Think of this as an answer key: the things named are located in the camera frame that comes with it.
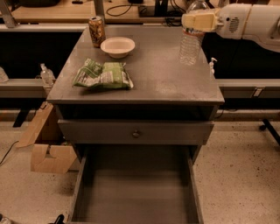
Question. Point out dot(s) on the closed grey upper drawer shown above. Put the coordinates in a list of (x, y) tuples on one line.
[(151, 132)]

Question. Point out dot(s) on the clear sanitizer bottle left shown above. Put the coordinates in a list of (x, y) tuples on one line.
[(47, 75)]

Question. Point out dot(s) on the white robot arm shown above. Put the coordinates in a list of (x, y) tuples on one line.
[(256, 22)]

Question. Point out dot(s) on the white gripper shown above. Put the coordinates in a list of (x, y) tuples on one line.
[(233, 22)]

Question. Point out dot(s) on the white paper bowl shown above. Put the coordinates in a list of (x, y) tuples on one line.
[(118, 47)]

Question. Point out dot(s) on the open grey middle drawer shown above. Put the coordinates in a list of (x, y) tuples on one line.
[(136, 184)]

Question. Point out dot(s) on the open cardboard box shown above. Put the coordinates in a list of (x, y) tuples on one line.
[(50, 151)]

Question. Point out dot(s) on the white pump dispenser bottle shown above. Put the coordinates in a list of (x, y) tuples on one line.
[(211, 66)]

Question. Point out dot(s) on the clear plastic water bottle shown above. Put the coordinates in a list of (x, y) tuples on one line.
[(191, 39)]

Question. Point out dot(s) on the gold patterned drink can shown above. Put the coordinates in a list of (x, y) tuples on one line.
[(96, 30)]

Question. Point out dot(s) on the wooden desk in background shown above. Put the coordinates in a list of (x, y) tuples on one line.
[(65, 12)]

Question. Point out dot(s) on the black stand leg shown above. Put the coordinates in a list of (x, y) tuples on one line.
[(266, 125)]

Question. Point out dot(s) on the grey wooden drawer cabinet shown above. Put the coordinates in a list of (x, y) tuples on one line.
[(164, 89)]

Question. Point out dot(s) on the green chip bag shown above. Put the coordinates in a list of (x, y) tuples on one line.
[(110, 75)]

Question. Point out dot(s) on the round metal drawer knob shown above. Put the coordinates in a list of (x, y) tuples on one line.
[(136, 134)]

